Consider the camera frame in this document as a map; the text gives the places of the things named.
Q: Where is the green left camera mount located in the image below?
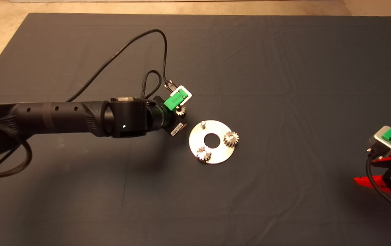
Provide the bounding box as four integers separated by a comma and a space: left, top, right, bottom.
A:
164, 90, 186, 110

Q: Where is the braided black arm base hose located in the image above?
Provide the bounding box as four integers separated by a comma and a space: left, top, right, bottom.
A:
0, 120, 33, 185

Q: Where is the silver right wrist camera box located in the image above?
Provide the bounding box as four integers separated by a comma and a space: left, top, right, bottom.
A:
368, 125, 391, 153

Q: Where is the smooth black right camera cable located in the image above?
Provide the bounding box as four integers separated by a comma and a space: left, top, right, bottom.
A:
366, 147, 391, 218

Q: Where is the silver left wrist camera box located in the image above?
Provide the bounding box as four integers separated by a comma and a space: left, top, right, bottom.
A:
170, 85, 192, 103

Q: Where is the smooth black left camera cable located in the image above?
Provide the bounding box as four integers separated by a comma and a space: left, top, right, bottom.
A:
66, 29, 179, 103

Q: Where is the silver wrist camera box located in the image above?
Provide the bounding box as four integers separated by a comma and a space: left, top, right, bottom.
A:
368, 125, 391, 153
170, 85, 192, 103

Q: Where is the braided black left wrist cable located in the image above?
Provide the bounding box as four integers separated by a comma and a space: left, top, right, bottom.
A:
141, 70, 162, 99

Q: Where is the round metal carrier plate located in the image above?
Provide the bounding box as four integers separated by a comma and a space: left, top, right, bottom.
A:
189, 120, 236, 165

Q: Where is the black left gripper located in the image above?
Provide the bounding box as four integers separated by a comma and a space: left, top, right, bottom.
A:
153, 97, 187, 137

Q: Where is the smooth black camera cable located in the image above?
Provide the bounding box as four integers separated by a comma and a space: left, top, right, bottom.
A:
66, 29, 179, 103
366, 147, 391, 218

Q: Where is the dark grey table cloth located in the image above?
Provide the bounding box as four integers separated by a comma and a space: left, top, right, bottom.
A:
0, 12, 391, 246

